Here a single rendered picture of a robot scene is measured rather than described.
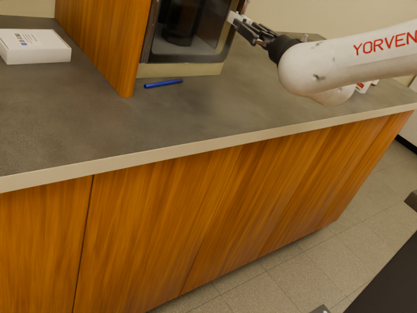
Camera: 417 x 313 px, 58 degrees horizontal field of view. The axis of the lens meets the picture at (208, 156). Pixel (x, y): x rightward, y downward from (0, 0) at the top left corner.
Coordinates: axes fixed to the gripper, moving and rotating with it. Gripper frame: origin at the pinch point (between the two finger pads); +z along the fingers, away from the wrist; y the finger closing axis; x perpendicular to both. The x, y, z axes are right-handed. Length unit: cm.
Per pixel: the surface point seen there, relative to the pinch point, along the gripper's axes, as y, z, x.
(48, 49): 47, 15, 17
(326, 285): -75, -46, 114
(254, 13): -57, 49, 14
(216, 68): -2.9, 5.6, 17.8
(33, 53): 50, 15, 17
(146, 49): 25.4, 4.4, 11.1
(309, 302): -59, -48, 114
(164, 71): 17.1, 5.6, 18.5
